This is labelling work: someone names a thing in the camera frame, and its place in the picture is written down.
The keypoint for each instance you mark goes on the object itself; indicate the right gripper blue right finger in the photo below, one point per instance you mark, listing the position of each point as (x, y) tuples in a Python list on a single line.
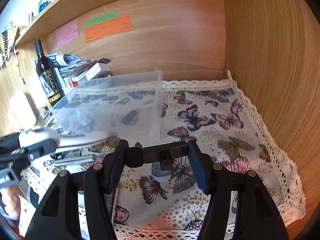
[(257, 216)]

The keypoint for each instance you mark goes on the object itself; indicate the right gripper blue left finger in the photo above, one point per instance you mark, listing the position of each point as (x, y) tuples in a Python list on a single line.
[(57, 216)]

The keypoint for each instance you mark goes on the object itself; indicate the silver metal clip tool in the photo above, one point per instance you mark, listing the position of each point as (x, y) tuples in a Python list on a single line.
[(78, 159)]

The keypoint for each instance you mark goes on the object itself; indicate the dark wine bottle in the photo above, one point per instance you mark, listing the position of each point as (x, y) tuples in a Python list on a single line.
[(47, 76)]

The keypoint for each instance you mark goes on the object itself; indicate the butterfly lace tablecloth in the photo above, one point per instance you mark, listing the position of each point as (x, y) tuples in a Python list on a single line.
[(183, 160)]

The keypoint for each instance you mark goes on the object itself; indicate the stack of papers and books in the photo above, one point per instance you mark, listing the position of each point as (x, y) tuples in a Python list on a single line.
[(70, 68)]

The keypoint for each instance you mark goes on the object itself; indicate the clear plastic storage box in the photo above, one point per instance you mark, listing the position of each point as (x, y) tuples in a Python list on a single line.
[(128, 106)]

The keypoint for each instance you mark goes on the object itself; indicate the pink sticky note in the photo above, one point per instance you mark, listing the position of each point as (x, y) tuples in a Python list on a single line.
[(67, 33)]

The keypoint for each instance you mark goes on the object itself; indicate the green sticky note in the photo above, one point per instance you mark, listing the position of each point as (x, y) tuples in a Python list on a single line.
[(101, 18)]

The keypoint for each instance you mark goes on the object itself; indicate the orange sticky note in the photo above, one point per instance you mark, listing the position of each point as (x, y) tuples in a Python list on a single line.
[(116, 25)]

